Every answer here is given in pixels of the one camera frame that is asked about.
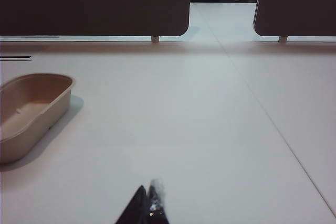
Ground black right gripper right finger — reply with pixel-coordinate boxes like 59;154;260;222
147;178;171;224

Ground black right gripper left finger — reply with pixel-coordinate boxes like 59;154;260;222
114;184;148;224

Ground beige paper lunchbox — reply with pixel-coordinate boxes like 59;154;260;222
0;73;76;165

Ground wide brown desk divider panel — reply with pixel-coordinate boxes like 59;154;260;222
0;0;191;37

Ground narrow brown desk divider panel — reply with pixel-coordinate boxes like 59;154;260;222
253;0;336;37

